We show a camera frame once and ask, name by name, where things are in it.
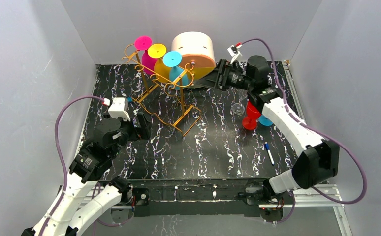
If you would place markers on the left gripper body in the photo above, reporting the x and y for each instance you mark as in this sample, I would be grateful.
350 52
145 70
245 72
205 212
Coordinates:
143 126

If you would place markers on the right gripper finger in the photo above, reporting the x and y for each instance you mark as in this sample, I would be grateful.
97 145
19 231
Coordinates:
220 68
211 80

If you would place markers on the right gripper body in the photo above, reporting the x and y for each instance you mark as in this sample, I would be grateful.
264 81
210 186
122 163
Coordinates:
223 74

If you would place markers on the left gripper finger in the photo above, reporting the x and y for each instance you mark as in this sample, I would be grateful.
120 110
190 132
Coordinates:
144 120
143 134

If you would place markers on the gold wire wine glass rack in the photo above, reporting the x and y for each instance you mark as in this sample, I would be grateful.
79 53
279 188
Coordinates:
151 84

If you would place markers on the red wine glass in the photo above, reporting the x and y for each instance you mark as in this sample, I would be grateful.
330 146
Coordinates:
249 122

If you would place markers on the blue front wine glass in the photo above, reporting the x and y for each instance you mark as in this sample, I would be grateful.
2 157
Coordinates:
263 120

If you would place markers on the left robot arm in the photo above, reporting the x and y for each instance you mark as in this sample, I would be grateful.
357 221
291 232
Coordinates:
66 216

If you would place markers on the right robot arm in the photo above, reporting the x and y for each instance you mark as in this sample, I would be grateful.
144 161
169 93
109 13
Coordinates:
317 157

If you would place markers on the light blue rear wine glass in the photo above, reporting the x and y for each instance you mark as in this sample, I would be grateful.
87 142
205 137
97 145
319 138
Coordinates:
172 59

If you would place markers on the yellow wine glass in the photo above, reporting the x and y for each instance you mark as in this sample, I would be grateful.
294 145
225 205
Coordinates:
157 51

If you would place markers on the pink wine glass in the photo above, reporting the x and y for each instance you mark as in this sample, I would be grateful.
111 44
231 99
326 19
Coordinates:
143 43

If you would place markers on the white cylindrical container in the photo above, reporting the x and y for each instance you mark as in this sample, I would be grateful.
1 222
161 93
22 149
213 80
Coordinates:
197 51

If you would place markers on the clear champagne flute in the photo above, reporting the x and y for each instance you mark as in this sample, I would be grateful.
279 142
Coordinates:
238 108

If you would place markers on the blue and white marker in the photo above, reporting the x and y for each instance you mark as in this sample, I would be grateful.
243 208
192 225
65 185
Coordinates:
267 148

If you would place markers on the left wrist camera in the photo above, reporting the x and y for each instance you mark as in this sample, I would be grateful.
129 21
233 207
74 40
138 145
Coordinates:
119 108

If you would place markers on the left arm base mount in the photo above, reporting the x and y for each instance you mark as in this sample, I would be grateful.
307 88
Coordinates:
125 210

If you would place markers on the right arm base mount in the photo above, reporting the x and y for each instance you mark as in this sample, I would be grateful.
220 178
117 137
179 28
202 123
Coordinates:
274 209

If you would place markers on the aluminium frame rail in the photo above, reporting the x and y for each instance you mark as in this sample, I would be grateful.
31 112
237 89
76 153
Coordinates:
311 198

